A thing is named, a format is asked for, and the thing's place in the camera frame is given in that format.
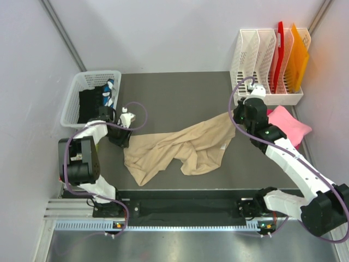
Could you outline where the aluminium frame rail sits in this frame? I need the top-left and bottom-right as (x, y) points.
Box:
(43, 198), (343, 221)

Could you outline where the red folder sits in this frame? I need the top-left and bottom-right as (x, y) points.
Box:
(272, 21), (284, 93)

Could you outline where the light pink folded cloth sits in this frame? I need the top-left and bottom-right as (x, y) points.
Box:
(267, 105), (312, 147)

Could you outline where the blue white t shirt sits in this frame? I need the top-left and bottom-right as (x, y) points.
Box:
(102, 79), (116, 108)

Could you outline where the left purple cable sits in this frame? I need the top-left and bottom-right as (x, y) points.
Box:
(62, 101), (149, 238)

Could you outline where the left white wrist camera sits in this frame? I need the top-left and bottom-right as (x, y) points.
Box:
(118, 107), (136, 128)

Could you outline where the white slotted cable duct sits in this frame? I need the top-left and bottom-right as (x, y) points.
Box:
(55, 220), (276, 232)

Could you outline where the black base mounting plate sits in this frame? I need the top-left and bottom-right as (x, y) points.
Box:
(92, 196), (287, 221)

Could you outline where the white file organizer rack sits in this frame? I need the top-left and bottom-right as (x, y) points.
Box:
(230, 29), (303, 106)

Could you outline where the orange folder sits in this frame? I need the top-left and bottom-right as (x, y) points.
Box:
(284, 23), (311, 93)

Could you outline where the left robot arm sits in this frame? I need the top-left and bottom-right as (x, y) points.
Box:
(58, 106), (136, 217)

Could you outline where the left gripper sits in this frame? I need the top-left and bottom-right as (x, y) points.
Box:
(106, 121), (133, 148)

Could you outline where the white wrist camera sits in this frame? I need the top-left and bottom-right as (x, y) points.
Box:
(247, 83), (267, 100)
(118, 107), (136, 128)

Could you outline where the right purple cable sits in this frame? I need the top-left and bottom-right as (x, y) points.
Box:
(228, 76), (349, 243)

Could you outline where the purple cable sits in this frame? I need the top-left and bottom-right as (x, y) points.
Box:
(228, 76), (349, 243)
(62, 101), (149, 238)

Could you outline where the black t shirt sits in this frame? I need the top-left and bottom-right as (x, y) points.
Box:
(77, 86), (103, 124)

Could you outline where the white plastic basket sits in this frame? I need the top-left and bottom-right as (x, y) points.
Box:
(60, 70), (122, 129)

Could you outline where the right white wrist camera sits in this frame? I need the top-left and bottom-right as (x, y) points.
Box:
(247, 83), (267, 100)

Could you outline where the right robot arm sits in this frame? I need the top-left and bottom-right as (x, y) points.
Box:
(232, 98), (348, 237)

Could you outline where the beige t shirt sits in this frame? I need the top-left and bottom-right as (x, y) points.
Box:
(124, 112), (236, 186)

